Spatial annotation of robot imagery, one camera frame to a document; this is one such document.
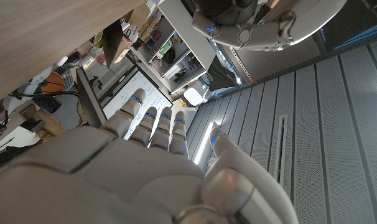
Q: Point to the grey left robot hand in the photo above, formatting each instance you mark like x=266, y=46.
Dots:
x=254, y=37

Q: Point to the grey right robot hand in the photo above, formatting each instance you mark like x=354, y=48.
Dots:
x=120, y=180

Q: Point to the white air purifier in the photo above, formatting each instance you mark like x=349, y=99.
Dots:
x=195, y=95

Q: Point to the long ceiling air vent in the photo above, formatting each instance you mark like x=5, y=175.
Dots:
x=281, y=149

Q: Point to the white shelf unit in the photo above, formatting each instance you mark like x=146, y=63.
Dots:
x=188, y=34

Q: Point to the long ceiling light strip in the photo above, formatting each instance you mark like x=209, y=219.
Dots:
x=202, y=144

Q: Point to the printed cardboard box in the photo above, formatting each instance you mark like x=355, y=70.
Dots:
x=151, y=23

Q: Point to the black cup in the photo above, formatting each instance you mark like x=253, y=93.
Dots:
x=47, y=104

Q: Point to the orange basketball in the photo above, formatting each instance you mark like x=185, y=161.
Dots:
x=53, y=83

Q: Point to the small wooden box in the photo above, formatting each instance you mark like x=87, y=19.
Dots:
x=123, y=49

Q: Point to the perforated metal rail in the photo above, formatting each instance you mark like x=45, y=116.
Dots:
x=241, y=63

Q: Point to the whiteboard with black frame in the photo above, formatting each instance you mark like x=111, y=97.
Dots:
x=142, y=85

